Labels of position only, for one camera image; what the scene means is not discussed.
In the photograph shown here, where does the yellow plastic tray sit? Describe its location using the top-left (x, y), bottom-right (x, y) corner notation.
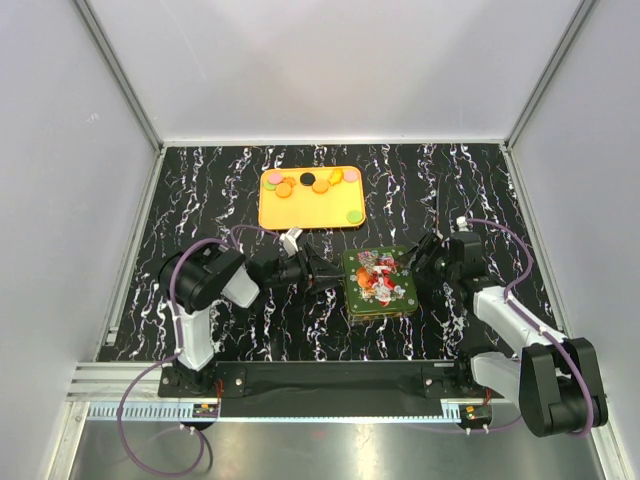
top-left (258, 166), bottom-right (366, 231)

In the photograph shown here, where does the yellow star cookie upper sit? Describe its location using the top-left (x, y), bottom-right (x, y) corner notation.
top-left (328, 168), bottom-right (344, 185)

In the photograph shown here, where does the orange sandwich cookie centre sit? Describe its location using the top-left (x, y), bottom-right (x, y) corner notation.
top-left (312, 179), bottom-right (330, 194)

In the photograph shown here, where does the pink round cookie right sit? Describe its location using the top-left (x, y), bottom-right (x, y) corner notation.
top-left (344, 170), bottom-right (359, 183)

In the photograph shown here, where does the gold square cookie tin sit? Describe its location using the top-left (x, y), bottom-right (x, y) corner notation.
top-left (346, 303), bottom-right (417, 324)

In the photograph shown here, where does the left electronics board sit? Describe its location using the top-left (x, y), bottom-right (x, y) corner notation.
top-left (193, 404), bottom-right (219, 418)

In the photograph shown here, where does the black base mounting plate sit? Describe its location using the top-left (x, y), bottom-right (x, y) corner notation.
top-left (159, 360), bottom-right (489, 401)

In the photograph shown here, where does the gold tin lid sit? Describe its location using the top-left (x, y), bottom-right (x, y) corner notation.
top-left (342, 246), bottom-right (419, 307)

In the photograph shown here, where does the green round cookie right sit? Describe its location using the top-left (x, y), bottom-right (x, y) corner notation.
top-left (347, 210), bottom-right (363, 224)

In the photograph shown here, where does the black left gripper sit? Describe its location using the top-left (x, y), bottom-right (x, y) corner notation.
top-left (265, 242), bottom-right (344, 294)

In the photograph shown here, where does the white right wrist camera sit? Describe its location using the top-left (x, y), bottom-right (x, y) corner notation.
top-left (456, 216), bottom-right (470, 232)

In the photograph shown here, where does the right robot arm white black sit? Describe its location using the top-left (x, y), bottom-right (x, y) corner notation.
top-left (400, 231), bottom-right (609, 437)

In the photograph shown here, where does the pink round cookie left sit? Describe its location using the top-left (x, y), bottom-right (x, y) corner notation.
top-left (268, 172), bottom-right (283, 185)

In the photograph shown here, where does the black round cookie upper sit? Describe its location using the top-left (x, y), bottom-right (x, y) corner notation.
top-left (300, 172), bottom-right (316, 186)

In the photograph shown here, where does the orange sandwich cookie upper-left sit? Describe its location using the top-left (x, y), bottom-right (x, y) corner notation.
top-left (275, 182), bottom-right (292, 198)

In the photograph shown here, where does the right electronics board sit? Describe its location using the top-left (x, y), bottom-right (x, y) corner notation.
top-left (465, 405), bottom-right (491, 420)

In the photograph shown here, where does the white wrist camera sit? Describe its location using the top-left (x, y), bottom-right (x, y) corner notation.
top-left (456, 216), bottom-right (470, 232)
top-left (279, 227), bottom-right (303, 257)

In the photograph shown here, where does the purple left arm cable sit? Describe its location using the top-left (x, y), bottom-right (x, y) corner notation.
top-left (115, 225), bottom-right (261, 476)

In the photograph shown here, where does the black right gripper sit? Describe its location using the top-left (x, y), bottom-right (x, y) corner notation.
top-left (395, 231), bottom-right (460, 290)

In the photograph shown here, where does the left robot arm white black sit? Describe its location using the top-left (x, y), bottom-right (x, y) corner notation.
top-left (158, 238), bottom-right (344, 396)

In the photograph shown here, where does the electronics board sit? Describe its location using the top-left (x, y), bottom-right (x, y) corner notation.
top-left (465, 405), bottom-right (491, 420)
top-left (193, 404), bottom-right (219, 418)

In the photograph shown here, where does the pink round cookie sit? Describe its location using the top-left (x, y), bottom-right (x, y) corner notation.
top-left (268, 172), bottom-right (283, 185)
top-left (344, 170), bottom-right (359, 183)

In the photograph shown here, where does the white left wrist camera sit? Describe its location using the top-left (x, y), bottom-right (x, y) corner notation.
top-left (279, 227), bottom-right (303, 257)

